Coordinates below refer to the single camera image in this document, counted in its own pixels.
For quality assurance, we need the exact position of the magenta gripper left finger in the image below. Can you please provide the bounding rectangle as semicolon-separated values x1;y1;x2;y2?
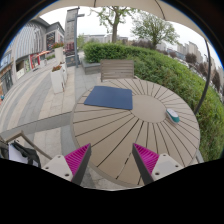
43;144;91;185

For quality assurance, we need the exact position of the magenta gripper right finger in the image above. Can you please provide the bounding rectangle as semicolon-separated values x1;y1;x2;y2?
132;143;183;185

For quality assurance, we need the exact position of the blue mouse pad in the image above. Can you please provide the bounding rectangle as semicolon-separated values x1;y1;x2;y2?
84;86;133;110

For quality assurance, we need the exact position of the round wooden slat table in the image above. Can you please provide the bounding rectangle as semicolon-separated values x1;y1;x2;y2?
72;79;200;187

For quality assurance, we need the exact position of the black bag on chair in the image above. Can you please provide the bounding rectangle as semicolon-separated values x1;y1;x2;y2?
0;141;41;168

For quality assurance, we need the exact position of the white planter box near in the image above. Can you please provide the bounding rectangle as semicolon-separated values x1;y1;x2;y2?
50;65;64;94

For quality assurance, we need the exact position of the white planter box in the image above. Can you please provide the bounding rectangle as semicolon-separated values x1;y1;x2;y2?
53;42;64;64
50;65;64;94

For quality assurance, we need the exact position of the green hedge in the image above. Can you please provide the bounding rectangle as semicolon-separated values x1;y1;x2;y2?
84;43;224;161

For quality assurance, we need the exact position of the wooden chair backrest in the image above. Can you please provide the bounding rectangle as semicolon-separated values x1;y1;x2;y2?
100;59;134;81

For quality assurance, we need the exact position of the white planter box far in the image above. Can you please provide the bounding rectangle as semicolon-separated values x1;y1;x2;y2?
53;42;64;64

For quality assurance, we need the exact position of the dark parasol pole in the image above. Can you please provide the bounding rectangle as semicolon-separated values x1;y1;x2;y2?
194;39;211;115

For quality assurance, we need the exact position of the grey signage pylon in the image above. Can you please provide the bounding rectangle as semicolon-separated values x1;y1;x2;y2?
64;7;83;67

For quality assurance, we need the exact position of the beige parasol canopy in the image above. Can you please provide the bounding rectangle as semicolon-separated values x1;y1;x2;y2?
39;0;214;45

